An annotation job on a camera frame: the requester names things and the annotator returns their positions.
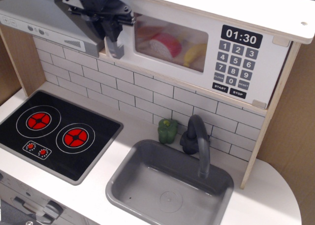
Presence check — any black toy stovetop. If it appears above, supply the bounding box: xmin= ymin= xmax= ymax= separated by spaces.
xmin=0 ymin=91 xmax=123 ymax=185

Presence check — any yellow toy banana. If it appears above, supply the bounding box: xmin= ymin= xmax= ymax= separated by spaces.
xmin=183 ymin=43 xmax=207 ymax=67

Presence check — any dark grey toy faucet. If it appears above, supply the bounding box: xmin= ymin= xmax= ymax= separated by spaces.
xmin=180 ymin=115 xmax=210 ymax=179

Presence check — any green toy bell pepper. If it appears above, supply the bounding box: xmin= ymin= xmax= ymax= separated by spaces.
xmin=157 ymin=119 xmax=178 ymax=144

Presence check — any grey toy oven front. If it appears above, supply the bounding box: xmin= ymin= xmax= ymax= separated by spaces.
xmin=0 ymin=171 xmax=96 ymax=225

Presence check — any red white toy food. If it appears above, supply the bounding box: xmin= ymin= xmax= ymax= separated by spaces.
xmin=149 ymin=32 xmax=182 ymax=60

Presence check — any white toy microwave door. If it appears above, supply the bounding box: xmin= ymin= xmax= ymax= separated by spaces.
xmin=101 ymin=3 xmax=292 ymax=110

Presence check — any wooden toy microwave cabinet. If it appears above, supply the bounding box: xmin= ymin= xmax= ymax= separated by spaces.
xmin=96 ymin=0 xmax=315 ymax=190

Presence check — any grey oven door handle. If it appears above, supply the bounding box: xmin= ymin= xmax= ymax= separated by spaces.
xmin=12 ymin=196 xmax=63 ymax=225

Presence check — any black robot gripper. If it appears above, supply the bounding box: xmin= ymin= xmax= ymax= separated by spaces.
xmin=62 ymin=0 xmax=135 ymax=42

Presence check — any grey toy sink basin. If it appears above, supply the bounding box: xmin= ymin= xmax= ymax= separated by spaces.
xmin=105 ymin=140 xmax=234 ymax=225

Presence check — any grey microwave door handle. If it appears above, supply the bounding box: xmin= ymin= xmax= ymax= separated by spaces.
xmin=105 ymin=37 xmax=124 ymax=59

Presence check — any grey toy range hood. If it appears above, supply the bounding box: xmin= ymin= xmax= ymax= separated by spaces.
xmin=0 ymin=0 xmax=104 ymax=58

